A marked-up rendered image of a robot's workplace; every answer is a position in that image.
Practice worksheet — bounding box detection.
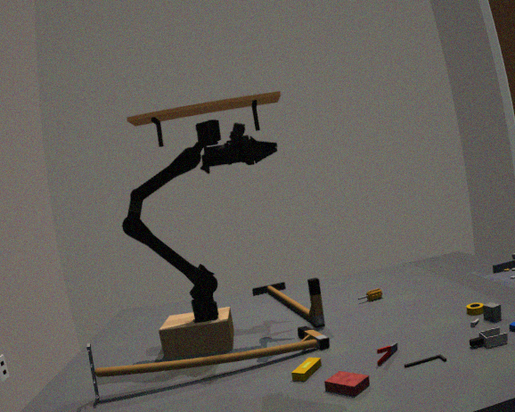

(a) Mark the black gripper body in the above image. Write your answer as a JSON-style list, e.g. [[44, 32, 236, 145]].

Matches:
[[221, 136, 255, 165]]

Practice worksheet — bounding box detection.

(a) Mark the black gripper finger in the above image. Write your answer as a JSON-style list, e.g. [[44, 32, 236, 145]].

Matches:
[[255, 148, 277, 163], [249, 136, 277, 158]]

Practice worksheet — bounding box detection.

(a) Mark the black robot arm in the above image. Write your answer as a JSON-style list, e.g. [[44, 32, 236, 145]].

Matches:
[[123, 119, 224, 324]]

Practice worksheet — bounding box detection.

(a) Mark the red flat block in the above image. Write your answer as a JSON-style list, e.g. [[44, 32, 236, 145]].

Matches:
[[324, 371, 370, 396]]

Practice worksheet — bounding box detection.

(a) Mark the black l-shaped rod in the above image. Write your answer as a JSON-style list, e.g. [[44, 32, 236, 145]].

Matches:
[[405, 354, 446, 367]]

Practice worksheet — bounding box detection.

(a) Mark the yellow ring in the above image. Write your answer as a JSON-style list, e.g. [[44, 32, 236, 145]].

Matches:
[[466, 302, 484, 315]]

